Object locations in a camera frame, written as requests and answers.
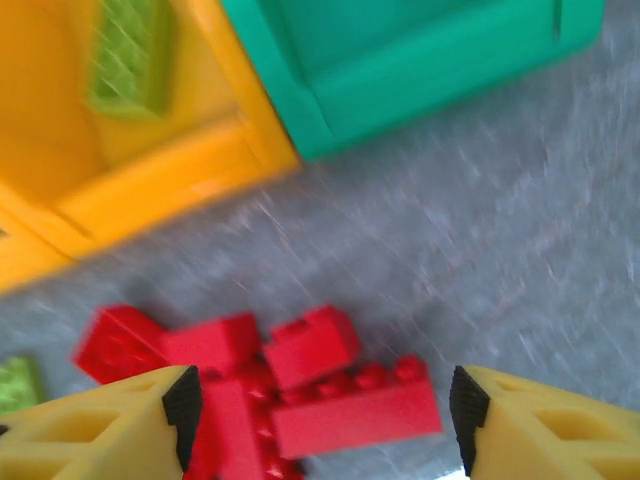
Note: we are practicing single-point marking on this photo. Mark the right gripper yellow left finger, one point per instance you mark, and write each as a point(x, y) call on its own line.
point(90, 440)

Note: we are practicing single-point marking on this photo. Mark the square red lego brick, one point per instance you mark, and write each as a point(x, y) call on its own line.
point(310, 350)

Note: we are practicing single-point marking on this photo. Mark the long red lego brick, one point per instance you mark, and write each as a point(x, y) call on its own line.
point(230, 430)
point(360, 420)

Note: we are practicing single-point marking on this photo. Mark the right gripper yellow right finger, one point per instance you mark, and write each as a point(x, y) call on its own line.
point(550, 440)

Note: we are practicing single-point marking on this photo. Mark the long lime green lego brick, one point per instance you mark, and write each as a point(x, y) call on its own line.
point(130, 65)

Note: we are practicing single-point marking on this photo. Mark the green plastic bin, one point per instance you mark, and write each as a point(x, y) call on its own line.
point(400, 90)

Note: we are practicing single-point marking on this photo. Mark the orange plastic bin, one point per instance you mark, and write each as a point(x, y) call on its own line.
point(210, 165)
point(20, 260)

